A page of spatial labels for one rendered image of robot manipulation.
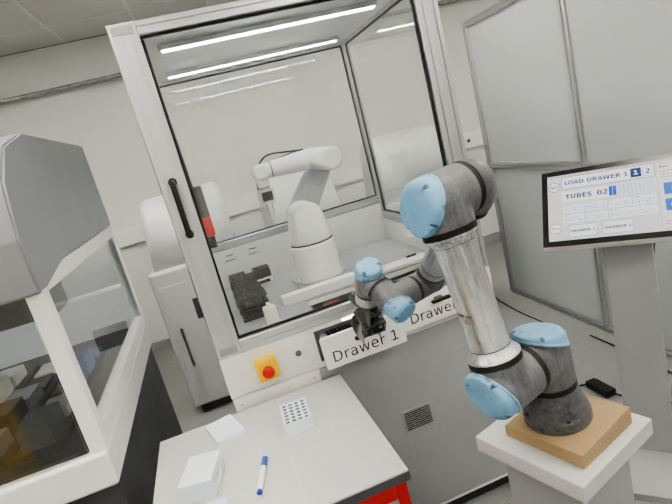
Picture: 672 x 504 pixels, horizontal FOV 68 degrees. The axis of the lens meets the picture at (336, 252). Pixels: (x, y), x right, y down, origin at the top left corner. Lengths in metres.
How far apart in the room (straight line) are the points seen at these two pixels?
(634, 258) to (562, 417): 0.96
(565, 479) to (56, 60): 4.67
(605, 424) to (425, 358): 0.78
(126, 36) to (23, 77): 3.46
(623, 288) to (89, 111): 4.21
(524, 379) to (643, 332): 1.13
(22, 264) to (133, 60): 0.64
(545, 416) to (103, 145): 4.27
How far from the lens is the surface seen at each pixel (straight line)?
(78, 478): 1.60
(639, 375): 2.30
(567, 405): 1.26
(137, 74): 1.62
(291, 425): 1.53
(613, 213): 2.00
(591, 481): 1.23
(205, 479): 1.42
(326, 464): 1.39
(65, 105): 4.96
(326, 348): 1.66
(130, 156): 4.84
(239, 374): 1.73
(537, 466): 1.26
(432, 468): 2.13
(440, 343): 1.92
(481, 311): 1.06
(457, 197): 1.01
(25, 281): 1.43
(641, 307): 2.17
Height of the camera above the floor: 1.56
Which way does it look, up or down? 13 degrees down
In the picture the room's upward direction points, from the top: 15 degrees counter-clockwise
